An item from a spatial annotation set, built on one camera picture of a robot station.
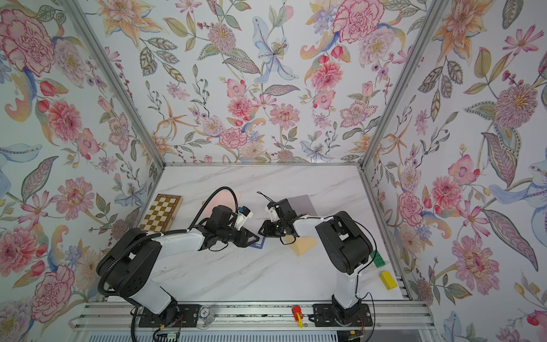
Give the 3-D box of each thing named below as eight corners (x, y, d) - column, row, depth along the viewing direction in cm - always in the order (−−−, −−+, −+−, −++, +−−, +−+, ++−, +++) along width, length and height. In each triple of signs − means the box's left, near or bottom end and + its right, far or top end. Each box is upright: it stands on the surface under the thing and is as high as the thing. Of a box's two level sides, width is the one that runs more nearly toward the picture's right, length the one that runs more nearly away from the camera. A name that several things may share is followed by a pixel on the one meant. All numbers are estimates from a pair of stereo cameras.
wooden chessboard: (143, 233, 97) (139, 228, 94) (158, 199, 110) (154, 194, 106) (172, 233, 98) (168, 229, 94) (183, 199, 110) (180, 194, 107)
